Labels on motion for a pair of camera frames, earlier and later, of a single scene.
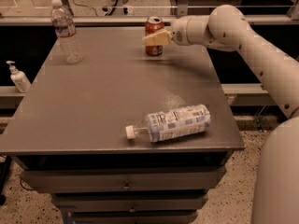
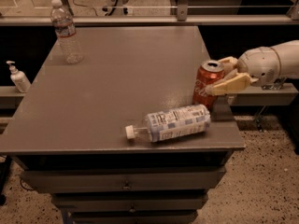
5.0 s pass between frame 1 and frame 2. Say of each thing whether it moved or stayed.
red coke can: moved
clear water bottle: stayed
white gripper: moved
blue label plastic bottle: stayed
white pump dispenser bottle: stayed
